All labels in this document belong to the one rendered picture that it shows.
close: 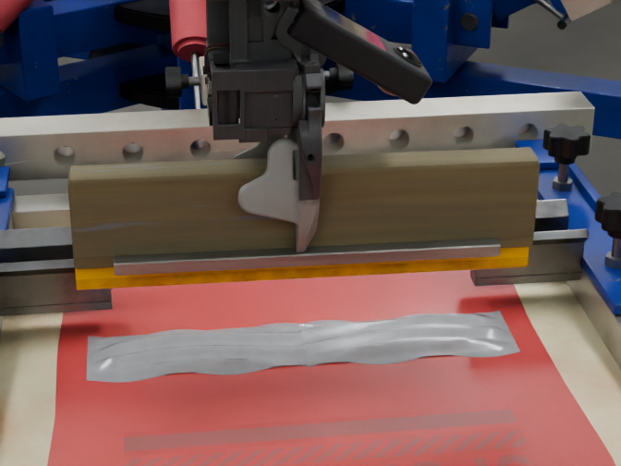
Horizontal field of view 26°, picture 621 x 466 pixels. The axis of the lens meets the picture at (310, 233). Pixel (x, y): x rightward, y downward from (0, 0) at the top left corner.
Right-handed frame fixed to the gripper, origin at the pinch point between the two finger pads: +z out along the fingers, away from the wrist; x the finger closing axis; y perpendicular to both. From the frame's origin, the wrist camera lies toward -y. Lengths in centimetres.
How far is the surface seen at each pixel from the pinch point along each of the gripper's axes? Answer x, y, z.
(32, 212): -26.3, 23.2, 10.3
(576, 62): -334, -135, 108
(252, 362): -1.3, 4.2, 13.2
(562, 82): -71, -43, 16
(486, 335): -3.1, -15.9, 13.0
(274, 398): 3.5, 2.9, 13.6
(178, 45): -57, 8, 4
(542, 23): -378, -136, 108
